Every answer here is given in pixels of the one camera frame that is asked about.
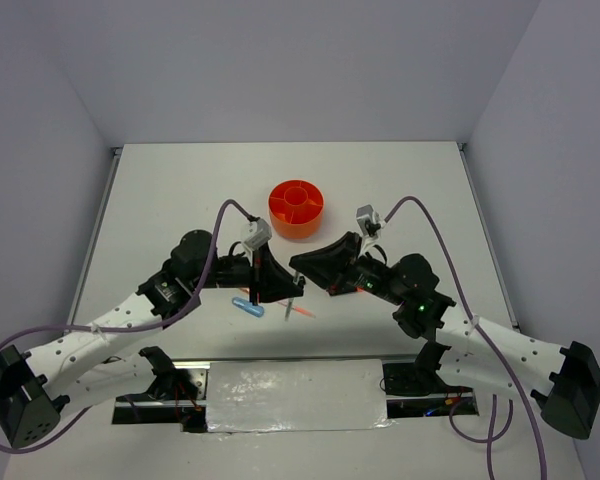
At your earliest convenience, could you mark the thin orange pen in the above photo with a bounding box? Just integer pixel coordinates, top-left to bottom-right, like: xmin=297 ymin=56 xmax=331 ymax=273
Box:
xmin=277 ymin=299 xmax=316 ymax=320

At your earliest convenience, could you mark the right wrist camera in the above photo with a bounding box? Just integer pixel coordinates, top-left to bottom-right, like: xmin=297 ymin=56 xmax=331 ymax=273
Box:
xmin=356 ymin=204 xmax=386 ymax=239

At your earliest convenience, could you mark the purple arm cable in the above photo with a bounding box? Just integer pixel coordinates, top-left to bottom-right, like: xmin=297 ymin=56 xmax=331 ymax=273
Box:
xmin=382 ymin=196 xmax=549 ymax=480
xmin=0 ymin=199 xmax=259 ymax=454

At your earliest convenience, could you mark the blue capsule eraser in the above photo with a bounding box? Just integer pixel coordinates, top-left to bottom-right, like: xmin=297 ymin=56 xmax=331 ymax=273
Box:
xmin=231 ymin=297 xmax=265 ymax=318

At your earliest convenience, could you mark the orange round compartment organizer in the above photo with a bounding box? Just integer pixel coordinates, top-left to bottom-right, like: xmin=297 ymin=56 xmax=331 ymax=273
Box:
xmin=268 ymin=180 xmax=324 ymax=240

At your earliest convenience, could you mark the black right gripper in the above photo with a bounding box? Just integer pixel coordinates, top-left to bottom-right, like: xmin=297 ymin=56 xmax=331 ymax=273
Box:
xmin=287 ymin=232 xmax=403 ymax=305

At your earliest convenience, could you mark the clear white pen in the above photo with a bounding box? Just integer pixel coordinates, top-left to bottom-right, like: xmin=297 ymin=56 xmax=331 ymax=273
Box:
xmin=284 ymin=271 xmax=304 ymax=322

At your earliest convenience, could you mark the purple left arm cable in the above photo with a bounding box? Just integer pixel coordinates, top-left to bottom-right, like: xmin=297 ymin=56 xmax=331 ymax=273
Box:
xmin=0 ymin=199 xmax=259 ymax=454

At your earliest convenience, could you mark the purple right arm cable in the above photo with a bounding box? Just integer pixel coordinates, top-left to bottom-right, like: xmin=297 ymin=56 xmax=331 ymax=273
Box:
xmin=382 ymin=196 xmax=549 ymax=480

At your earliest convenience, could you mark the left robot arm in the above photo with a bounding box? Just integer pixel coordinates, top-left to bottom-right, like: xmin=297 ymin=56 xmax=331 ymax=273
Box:
xmin=0 ymin=224 xmax=305 ymax=453

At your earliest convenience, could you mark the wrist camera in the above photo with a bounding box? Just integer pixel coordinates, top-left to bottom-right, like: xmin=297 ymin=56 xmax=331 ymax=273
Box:
xmin=356 ymin=204 xmax=386 ymax=239
xmin=240 ymin=218 xmax=272 ymax=252

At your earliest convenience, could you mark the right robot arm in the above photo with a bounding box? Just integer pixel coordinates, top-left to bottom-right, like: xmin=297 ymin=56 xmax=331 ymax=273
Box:
xmin=290 ymin=232 xmax=600 ymax=440

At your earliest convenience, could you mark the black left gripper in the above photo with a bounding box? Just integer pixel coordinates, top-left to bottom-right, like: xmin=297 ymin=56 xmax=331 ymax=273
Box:
xmin=191 ymin=238 xmax=303 ymax=304

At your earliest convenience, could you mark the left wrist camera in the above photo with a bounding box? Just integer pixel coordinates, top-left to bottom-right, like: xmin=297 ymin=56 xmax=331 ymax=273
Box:
xmin=240 ymin=218 xmax=272 ymax=252

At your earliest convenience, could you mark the silver foil covered panel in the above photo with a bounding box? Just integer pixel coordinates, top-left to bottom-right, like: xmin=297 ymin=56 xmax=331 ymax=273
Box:
xmin=206 ymin=359 xmax=390 ymax=433

